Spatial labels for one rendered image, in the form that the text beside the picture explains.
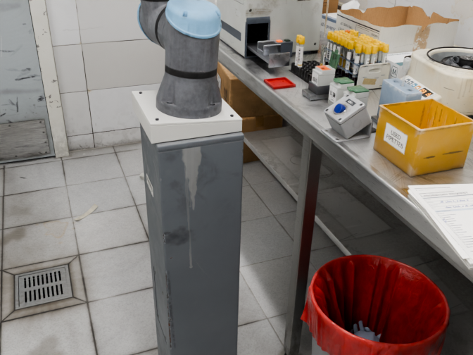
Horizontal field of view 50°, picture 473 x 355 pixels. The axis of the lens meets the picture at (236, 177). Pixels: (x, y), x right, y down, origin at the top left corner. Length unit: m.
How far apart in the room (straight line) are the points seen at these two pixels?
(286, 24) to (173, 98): 0.69
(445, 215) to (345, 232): 1.03
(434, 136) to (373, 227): 0.98
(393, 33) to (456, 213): 0.77
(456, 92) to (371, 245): 0.75
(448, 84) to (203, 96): 0.58
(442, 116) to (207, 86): 0.50
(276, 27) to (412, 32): 0.42
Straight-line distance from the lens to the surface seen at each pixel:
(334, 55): 1.39
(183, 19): 1.09
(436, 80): 1.34
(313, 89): 1.38
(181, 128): 1.11
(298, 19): 1.74
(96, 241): 2.33
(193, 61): 1.10
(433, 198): 0.96
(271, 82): 1.47
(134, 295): 2.03
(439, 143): 1.05
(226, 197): 1.22
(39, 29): 2.83
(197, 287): 1.35
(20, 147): 3.04
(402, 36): 1.60
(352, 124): 1.14
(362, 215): 2.03
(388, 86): 1.24
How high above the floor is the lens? 1.36
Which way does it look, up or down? 30 degrees down
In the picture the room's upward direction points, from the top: 1 degrees clockwise
